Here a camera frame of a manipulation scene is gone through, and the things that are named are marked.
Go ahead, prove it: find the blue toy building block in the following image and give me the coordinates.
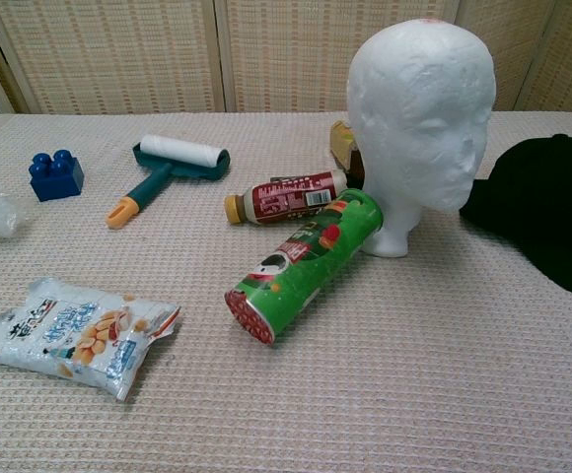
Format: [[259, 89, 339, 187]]
[[28, 150, 85, 203]]

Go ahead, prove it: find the black baseball cap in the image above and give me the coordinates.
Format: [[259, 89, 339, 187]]
[[458, 133, 572, 303]]

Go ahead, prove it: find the beige woven tablecloth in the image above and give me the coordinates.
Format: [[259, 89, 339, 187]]
[[0, 110, 572, 473]]

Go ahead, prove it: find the teal lint roller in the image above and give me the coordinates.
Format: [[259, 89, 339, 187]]
[[107, 133, 232, 231]]

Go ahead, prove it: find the red label drink bottle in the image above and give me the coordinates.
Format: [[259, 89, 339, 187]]
[[224, 169, 350, 227]]

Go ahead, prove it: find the green chips can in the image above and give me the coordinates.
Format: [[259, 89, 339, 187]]
[[224, 188, 384, 346]]

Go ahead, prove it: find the white snack bag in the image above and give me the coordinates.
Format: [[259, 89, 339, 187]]
[[0, 277, 182, 403]]

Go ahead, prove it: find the woven folding screen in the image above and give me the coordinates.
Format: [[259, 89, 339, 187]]
[[0, 0, 572, 122]]

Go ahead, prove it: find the white foam mannequin head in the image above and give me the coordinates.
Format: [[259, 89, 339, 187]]
[[345, 22, 495, 258]]

